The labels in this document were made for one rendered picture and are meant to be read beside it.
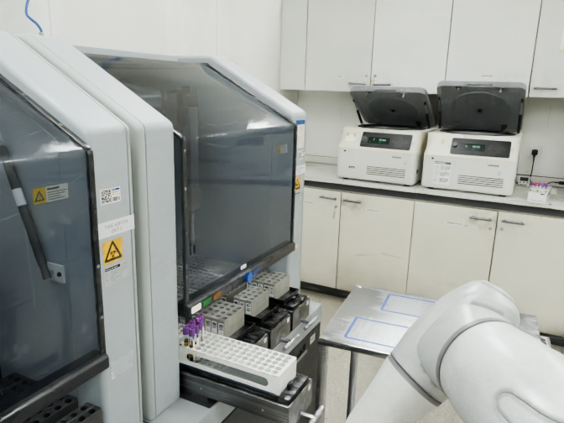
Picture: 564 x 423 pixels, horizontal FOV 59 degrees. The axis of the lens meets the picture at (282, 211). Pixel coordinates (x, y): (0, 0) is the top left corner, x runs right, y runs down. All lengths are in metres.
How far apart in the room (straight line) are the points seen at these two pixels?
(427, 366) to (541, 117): 3.26
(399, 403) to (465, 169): 2.65
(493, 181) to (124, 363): 2.62
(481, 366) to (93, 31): 2.20
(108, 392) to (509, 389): 0.81
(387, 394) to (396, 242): 2.76
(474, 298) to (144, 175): 0.69
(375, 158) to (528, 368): 2.88
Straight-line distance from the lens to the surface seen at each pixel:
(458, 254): 3.42
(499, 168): 3.30
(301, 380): 1.30
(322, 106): 4.21
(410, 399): 0.77
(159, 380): 1.28
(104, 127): 1.00
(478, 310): 0.74
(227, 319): 1.44
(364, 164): 3.46
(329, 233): 3.63
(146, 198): 1.10
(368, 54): 3.73
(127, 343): 1.15
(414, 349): 0.76
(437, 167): 3.34
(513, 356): 0.64
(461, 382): 0.67
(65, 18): 2.42
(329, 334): 1.51
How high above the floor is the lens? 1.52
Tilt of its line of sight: 14 degrees down
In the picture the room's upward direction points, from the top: 2 degrees clockwise
